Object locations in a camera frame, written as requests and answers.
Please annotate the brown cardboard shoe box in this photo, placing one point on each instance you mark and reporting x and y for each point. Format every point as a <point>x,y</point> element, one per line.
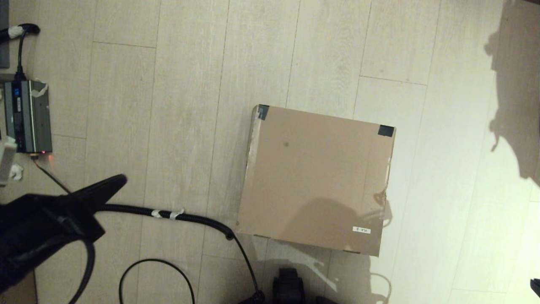
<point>316,177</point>

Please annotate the crumpled white paper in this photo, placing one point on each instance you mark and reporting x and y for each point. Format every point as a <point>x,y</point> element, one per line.
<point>19,172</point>

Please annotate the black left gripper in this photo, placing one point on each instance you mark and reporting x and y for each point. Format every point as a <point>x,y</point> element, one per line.
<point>42,228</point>

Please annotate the grey power supply unit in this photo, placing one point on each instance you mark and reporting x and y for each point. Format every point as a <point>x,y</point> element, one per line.
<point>27,118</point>

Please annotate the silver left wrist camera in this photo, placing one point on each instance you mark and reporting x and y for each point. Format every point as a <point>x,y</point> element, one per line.
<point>6,162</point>

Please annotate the dark grey panel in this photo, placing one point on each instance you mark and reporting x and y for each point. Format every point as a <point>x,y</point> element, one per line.
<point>3,33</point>

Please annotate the plain brown cardboard box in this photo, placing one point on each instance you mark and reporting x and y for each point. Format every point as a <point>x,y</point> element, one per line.
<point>23,293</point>

